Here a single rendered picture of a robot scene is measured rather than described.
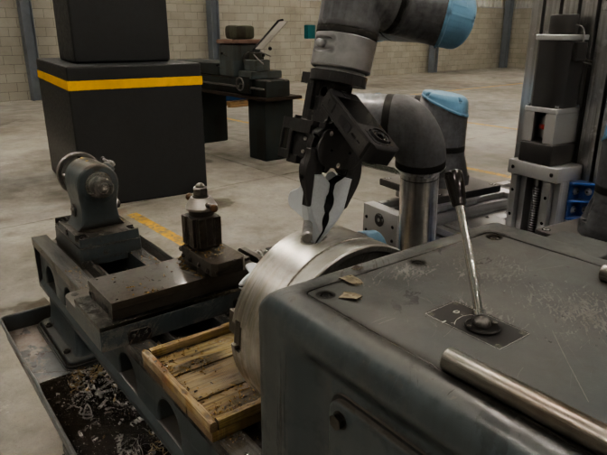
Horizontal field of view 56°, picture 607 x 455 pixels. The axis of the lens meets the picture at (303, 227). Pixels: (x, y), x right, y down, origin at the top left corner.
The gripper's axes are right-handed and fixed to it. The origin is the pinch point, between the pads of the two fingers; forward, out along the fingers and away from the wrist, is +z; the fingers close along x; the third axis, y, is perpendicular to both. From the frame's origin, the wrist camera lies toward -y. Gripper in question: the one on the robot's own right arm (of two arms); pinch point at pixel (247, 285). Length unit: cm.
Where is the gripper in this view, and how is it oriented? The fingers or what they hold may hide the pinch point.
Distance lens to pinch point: 109.7
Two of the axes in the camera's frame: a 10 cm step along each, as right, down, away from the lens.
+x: 0.0, -9.5, -3.2
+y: -5.9, -2.6, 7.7
